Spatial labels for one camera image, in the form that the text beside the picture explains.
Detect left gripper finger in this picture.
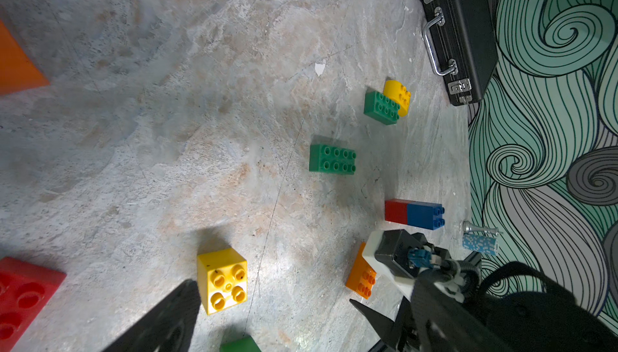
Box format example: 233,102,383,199
106,279,201,351

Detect green square lego brick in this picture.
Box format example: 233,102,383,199
220,336,262,352

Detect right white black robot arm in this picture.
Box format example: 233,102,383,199
351,262,617,351

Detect red square lego brick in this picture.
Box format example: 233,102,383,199
384,199,409,225

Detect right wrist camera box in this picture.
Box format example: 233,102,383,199
361,229,481,303

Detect yellow curved lego brick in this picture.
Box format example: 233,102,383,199
383,79,411,118

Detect black briefcase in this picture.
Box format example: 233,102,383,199
420,0,498,107

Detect orange long lego brick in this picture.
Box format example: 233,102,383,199
345,243,377,299

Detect blue square lego brick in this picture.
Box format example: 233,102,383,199
407,201,445,231

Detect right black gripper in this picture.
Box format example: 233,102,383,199
349,269,512,351

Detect red long lego brick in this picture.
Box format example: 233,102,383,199
1,257,67,352

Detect yellow square lego brick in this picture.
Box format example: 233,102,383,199
196,247,249,315

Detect orange curved lego brick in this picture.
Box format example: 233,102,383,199
0,22,50,96

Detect green long lego brick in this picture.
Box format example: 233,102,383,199
309,144,357,175
364,91,401,125

